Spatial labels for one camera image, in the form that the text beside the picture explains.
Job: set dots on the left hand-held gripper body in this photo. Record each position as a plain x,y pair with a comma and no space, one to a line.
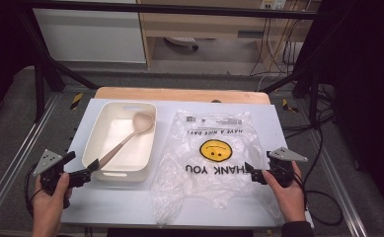
49,158

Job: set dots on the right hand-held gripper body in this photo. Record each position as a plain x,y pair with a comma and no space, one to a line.
283,168

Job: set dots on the clear smiley plastic bag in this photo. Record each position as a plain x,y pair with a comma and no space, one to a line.
212,184

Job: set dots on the white plastic bin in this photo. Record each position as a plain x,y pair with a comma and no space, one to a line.
123,144

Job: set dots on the beige ladle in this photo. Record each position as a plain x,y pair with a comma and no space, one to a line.
141,122

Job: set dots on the person's right hand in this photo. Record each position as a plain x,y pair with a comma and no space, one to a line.
290,200

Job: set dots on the person's left hand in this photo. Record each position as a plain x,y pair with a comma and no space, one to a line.
49,209

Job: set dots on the yellow black tape strip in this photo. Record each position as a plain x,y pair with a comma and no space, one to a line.
288,106
76,100

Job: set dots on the black metal stand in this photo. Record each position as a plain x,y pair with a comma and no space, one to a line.
39,92
313,95

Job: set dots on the wooden board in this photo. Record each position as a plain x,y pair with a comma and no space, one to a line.
179,94

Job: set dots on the black curtain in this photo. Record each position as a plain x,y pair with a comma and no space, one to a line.
367,98
2,49

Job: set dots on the white cabinet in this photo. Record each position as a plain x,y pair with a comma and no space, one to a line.
91,36

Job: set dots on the grey chair base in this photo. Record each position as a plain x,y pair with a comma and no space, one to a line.
179,41

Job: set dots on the wooden desk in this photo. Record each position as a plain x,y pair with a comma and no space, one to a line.
192,26

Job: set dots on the white power strip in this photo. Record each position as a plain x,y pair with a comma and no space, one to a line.
273,4

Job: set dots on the black metal crossbar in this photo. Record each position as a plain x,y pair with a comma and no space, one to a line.
179,9

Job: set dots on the aluminium rail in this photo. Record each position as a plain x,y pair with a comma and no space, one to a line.
18,154
341,191

